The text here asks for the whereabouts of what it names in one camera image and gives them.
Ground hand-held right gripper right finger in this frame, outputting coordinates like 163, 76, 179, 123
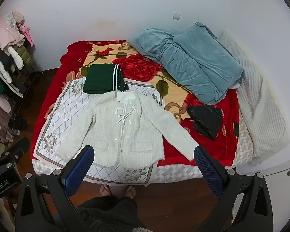
194, 145, 274, 232

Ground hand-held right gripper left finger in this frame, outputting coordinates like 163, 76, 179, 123
14, 145, 95, 232

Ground white knitted jacket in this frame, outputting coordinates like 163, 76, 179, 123
55, 90, 201, 169

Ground rack of hanging clothes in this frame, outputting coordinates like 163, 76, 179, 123
0, 11, 43, 141

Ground person's left foot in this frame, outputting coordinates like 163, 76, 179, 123
99, 184, 113, 198

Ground person's foot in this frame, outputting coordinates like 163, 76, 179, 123
123, 185, 137, 199
99, 184, 113, 198

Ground black plastic bag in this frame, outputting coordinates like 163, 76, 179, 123
186, 105, 223, 141

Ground person's dark skirt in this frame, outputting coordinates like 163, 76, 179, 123
76, 196, 142, 232

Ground person's right foot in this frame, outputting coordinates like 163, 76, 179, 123
123, 185, 137, 199

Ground white grid printed cloth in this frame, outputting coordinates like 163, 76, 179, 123
32, 77, 166, 184

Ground white cabinet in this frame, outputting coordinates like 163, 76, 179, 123
232, 159, 290, 225

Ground white quilted bedding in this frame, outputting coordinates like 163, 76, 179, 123
219, 30, 290, 167

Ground green pants with white stripes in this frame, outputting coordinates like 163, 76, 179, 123
83, 63, 129, 95

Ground blue velvet blanket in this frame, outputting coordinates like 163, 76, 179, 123
127, 22, 245, 106

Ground red floral blanket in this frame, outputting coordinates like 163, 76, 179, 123
30, 40, 241, 168

